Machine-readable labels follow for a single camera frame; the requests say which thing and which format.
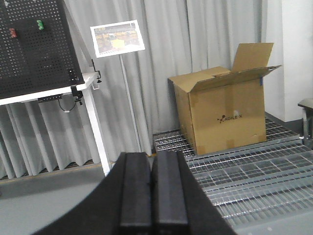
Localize black pegboard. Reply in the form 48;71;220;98
0;0;84;98

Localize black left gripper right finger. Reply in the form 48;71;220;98
152;151;235;235

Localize brown cardboard box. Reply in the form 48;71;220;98
170;43;276;155

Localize green pegboard hook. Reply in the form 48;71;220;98
36;20;45;30

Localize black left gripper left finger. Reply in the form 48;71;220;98
35;153;152;235

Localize white framed sign stand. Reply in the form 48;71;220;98
89;20;152;154

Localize metal floor grating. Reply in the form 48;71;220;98
153;119;313;235

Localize black table clamp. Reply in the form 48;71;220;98
91;59;102;83

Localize red pegboard hook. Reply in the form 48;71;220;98
9;28;17;38

